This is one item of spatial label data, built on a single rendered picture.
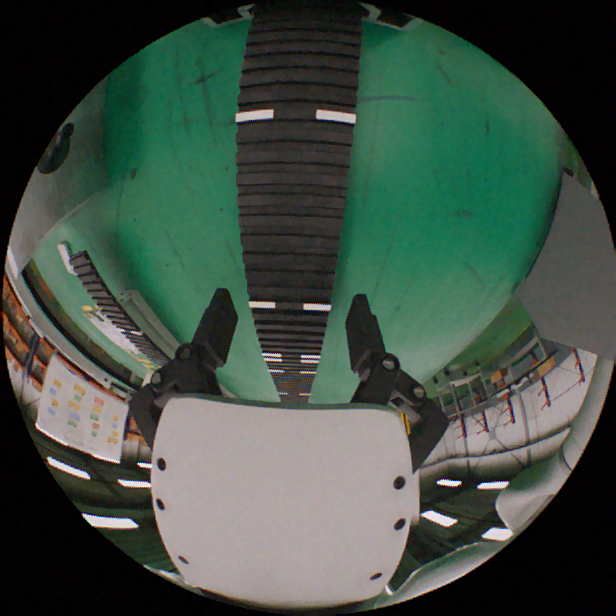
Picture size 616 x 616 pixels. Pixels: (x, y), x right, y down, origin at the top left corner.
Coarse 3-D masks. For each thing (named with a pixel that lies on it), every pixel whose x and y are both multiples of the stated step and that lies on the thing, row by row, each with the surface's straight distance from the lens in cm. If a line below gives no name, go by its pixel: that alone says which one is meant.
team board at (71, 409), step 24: (48, 384) 297; (72, 384) 305; (48, 408) 304; (72, 408) 311; (96, 408) 324; (120, 408) 344; (48, 432) 314; (72, 432) 320; (96, 432) 333; (120, 432) 354
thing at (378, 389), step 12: (384, 360) 9; (396, 360) 9; (372, 372) 8; (384, 372) 9; (396, 372) 9; (360, 384) 10; (372, 384) 8; (384, 384) 8; (360, 396) 8; (372, 396) 8; (384, 396) 8
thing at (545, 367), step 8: (40, 280) 364; (48, 288) 366; (48, 296) 366; (96, 344) 396; (552, 360) 534; (504, 368) 599; (544, 368) 525; (496, 376) 590; (504, 376) 600; (112, 392) 453
